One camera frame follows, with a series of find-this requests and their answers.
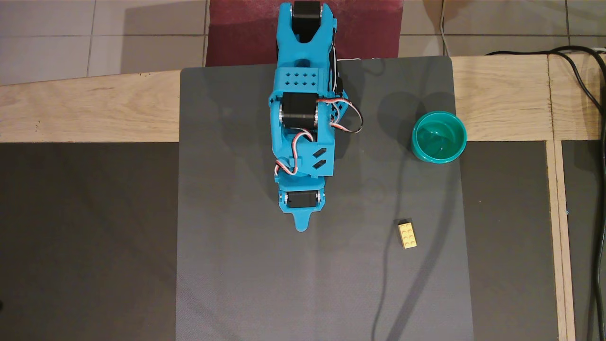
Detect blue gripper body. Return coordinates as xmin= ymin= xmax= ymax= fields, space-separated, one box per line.
xmin=272 ymin=137 xmax=337 ymax=210

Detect grey table mat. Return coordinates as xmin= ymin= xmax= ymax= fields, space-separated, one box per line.
xmin=175 ymin=56 xmax=474 ymax=341

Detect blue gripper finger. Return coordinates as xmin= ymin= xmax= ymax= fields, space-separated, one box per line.
xmin=277 ymin=188 xmax=327 ymax=233

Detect green plastic cup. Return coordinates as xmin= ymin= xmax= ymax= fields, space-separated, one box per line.
xmin=411 ymin=110 xmax=468 ymax=164

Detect pale yellow lego brick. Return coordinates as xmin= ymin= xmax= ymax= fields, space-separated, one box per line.
xmin=398 ymin=220 xmax=418 ymax=250

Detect thin white cable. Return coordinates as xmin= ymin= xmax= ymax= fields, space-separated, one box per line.
xmin=439 ymin=0 xmax=449 ymax=56

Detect dark placemat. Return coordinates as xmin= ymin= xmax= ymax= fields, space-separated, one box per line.
xmin=458 ymin=140 xmax=560 ymax=341
xmin=561 ymin=139 xmax=606 ymax=341
xmin=0 ymin=141 xmax=181 ymax=341

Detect red white black wrist wires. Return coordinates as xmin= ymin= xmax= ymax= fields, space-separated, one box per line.
xmin=275 ymin=130 xmax=315 ymax=177

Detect red white black servo wires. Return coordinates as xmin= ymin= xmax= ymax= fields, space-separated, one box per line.
xmin=316 ymin=96 xmax=364 ymax=135

